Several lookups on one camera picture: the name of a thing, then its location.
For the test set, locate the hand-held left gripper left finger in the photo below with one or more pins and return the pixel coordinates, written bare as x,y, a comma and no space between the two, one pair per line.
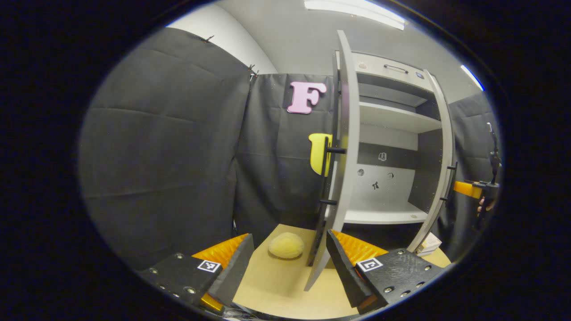
232,276

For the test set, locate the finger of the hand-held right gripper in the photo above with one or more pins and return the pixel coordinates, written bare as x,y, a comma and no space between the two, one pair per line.
467,189

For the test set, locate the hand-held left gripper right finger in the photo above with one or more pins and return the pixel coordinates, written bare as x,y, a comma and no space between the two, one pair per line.
345,272

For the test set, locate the grey cabinet door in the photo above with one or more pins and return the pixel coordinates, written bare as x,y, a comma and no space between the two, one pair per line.
348,133
446,133

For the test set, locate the grey cabinet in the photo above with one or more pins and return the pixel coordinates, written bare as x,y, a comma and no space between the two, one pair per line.
392,118

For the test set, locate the black backdrop cloth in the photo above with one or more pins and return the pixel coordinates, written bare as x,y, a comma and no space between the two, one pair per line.
156,147

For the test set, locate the large ceiling light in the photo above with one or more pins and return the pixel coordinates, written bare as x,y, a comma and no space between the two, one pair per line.
357,11

